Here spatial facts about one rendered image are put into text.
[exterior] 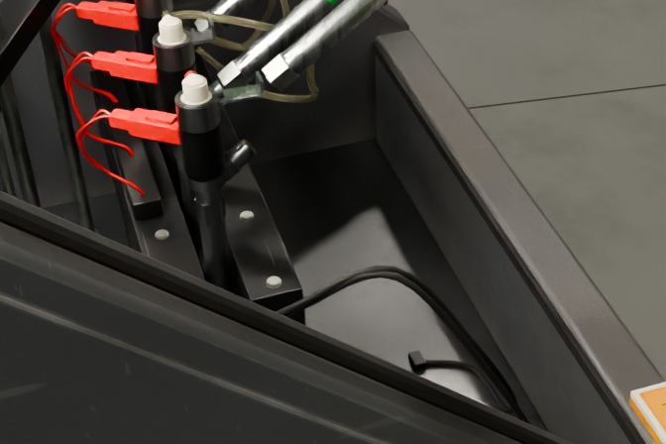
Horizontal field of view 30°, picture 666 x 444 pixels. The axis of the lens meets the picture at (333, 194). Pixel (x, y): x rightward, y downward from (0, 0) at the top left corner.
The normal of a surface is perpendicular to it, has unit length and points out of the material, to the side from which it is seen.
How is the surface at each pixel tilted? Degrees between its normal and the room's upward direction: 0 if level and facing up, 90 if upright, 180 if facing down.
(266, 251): 0
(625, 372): 0
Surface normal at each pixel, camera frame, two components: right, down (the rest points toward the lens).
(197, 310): 0.62, -0.72
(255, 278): -0.04, -0.79
